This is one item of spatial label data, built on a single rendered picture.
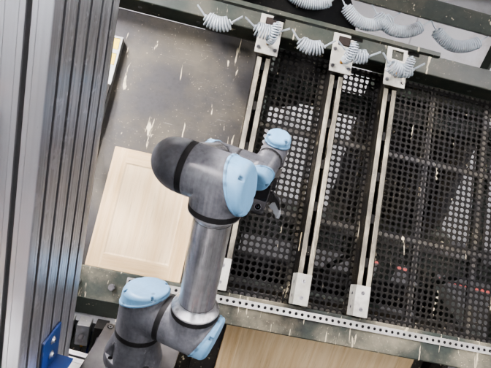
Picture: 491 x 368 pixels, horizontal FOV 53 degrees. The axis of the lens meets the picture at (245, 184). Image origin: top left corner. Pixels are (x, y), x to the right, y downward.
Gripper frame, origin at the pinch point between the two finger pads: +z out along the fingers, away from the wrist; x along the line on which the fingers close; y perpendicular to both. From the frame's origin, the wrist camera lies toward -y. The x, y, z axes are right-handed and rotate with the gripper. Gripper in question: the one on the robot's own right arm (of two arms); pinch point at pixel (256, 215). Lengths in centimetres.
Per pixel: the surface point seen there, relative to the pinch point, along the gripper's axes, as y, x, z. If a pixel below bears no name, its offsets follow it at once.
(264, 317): -11.2, -14.0, 46.5
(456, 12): 152, -75, -17
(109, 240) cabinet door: -2, 52, 37
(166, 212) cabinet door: 13.7, 34.4, 30.2
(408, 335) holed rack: -1, -73, 48
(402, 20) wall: 376, -98, 103
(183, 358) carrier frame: -18, 13, 91
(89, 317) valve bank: -30, 49, 46
